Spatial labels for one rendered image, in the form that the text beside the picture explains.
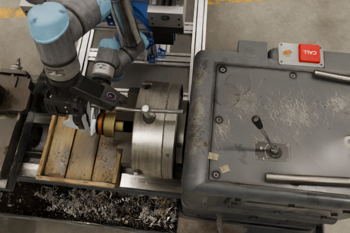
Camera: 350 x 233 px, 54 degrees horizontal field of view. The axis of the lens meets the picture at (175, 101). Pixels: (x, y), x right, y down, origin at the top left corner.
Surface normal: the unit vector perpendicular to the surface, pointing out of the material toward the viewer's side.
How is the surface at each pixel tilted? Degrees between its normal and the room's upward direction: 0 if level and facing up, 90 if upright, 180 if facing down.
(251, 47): 0
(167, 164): 57
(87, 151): 0
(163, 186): 0
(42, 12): 20
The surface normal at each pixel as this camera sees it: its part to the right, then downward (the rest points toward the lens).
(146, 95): 0.00, -0.65
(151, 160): -0.11, 0.50
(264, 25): -0.03, -0.40
